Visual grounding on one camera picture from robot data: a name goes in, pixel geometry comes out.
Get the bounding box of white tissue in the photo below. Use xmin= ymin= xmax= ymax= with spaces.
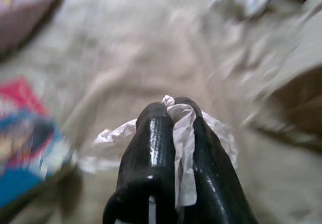
xmin=95 ymin=95 xmax=239 ymax=209

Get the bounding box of pink cartoon print duvet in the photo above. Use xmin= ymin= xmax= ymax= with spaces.
xmin=0 ymin=0 xmax=73 ymax=58

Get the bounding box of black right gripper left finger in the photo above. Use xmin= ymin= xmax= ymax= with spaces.
xmin=102 ymin=102 xmax=177 ymax=224

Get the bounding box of colourful pink book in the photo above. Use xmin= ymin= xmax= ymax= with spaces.
xmin=0 ymin=75 xmax=73 ymax=204

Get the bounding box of white crumpled cloth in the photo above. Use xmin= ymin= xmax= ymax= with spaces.
xmin=208 ymin=0 xmax=280 ymax=18

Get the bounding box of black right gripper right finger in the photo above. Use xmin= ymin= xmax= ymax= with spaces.
xmin=175 ymin=97 xmax=258 ymax=224

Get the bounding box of beige floral bedspread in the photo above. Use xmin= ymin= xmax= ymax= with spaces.
xmin=0 ymin=0 xmax=322 ymax=224

